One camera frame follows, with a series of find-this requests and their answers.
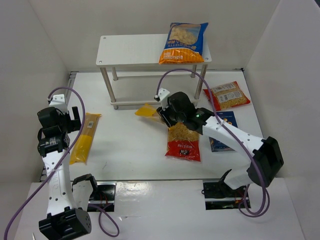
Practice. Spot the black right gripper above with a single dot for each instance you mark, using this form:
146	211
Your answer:
163	115

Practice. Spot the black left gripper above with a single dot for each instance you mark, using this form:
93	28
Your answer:
74	120

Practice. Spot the yellow spaghetti bag clear window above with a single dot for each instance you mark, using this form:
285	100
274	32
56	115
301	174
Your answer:
148	112

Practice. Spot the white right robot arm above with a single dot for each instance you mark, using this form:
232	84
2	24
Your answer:
265	157

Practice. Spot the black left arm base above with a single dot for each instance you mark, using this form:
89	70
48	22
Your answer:
87	191

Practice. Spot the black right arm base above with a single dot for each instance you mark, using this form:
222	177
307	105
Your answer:
220	197

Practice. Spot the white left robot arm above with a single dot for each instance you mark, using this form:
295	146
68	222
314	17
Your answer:
64	219

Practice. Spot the red fusilli pasta bag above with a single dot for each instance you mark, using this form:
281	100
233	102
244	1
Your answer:
183	143

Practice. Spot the white two-tier metal shelf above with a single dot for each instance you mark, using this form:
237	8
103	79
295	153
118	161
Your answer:
131	72

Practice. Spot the blue orange pasta bag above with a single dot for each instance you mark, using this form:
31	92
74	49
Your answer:
184	44

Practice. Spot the yellow spaghetti bag with barcode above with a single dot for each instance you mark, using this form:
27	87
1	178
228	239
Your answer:
82	147

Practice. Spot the red macaroni bag with labels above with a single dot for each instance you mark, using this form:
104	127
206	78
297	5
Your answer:
228	95

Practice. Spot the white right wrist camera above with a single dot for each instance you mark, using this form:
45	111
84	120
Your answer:
162	98

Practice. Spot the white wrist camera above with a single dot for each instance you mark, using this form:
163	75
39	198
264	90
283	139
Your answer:
59	101
162	98

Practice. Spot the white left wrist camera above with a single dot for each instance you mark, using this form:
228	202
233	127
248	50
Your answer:
59	101

